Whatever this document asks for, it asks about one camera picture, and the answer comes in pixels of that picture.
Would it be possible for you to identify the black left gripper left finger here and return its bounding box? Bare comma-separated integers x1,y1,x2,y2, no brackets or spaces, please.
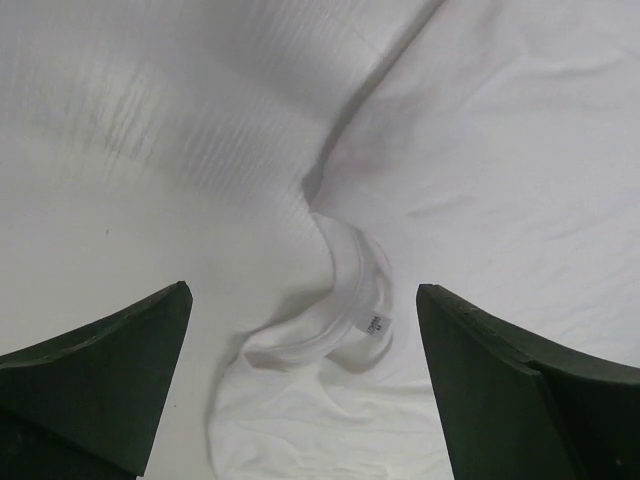
1,281,193,479

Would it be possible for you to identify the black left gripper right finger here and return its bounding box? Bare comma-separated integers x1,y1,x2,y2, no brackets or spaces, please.
416,285,639,479

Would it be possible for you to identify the white t-shirt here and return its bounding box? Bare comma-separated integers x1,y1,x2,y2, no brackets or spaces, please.
209,1,639,479

